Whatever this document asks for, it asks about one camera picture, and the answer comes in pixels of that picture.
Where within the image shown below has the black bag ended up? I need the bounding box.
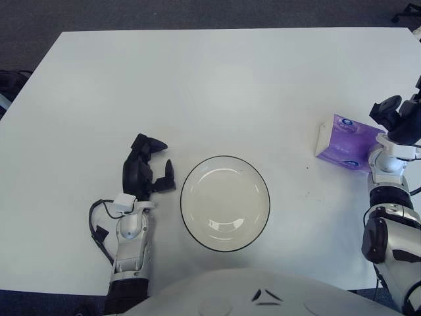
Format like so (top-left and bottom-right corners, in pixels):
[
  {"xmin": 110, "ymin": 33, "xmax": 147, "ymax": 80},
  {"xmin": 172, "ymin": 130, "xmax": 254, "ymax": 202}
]
[{"xmin": 0, "ymin": 69, "xmax": 33, "ymax": 96}]

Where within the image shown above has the white plate with black rim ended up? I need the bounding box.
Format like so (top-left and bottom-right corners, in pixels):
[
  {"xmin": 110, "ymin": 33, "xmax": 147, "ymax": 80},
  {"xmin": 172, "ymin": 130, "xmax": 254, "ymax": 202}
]
[{"xmin": 180, "ymin": 155, "xmax": 271, "ymax": 253}]

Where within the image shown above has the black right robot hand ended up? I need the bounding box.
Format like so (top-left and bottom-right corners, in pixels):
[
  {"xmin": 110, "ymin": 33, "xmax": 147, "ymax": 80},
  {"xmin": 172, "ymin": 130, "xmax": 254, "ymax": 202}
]
[{"xmin": 368, "ymin": 74, "xmax": 421, "ymax": 145}]

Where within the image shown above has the purple tissue paper pack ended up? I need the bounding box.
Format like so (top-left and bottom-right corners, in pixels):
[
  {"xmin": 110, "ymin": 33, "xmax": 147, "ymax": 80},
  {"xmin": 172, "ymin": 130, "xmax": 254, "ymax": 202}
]
[{"xmin": 314, "ymin": 113, "xmax": 387, "ymax": 172}]

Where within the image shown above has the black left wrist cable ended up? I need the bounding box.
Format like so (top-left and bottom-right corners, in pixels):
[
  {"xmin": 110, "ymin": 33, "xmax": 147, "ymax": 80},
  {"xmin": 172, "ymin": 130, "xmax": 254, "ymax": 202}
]
[{"xmin": 88, "ymin": 199, "xmax": 132, "ymax": 267}]

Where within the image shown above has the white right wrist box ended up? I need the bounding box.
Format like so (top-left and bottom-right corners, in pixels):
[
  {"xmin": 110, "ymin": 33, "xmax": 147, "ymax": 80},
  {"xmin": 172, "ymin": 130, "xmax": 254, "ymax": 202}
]
[{"xmin": 396, "ymin": 144, "xmax": 416, "ymax": 161}]

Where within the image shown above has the black office chair base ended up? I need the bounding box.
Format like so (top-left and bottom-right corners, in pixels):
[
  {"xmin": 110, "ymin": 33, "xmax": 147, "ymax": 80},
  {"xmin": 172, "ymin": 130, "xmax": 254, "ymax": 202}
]
[{"xmin": 391, "ymin": 2, "xmax": 421, "ymax": 23}]

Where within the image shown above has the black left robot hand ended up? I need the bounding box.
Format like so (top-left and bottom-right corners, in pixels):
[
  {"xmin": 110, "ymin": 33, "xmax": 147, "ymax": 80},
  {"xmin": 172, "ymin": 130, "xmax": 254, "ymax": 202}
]
[{"xmin": 121, "ymin": 133, "xmax": 178, "ymax": 201}]

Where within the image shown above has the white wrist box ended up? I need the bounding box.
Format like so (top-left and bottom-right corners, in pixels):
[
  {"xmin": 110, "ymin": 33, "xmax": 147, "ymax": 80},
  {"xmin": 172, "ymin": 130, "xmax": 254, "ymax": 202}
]
[
  {"xmin": 113, "ymin": 194, "xmax": 136, "ymax": 217},
  {"xmin": 396, "ymin": 144, "xmax": 416, "ymax": 161}
]

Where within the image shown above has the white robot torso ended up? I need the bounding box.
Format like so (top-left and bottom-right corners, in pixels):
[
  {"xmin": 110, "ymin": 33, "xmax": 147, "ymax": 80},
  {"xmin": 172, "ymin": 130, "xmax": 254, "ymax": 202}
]
[{"xmin": 124, "ymin": 267, "xmax": 404, "ymax": 316}]

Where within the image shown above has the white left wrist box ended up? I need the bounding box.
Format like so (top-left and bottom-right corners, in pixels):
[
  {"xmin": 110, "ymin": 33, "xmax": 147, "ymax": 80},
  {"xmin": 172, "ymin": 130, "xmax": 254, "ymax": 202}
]
[{"xmin": 113, "ymin": 194, "xmax": 136, "ymax": 217}]

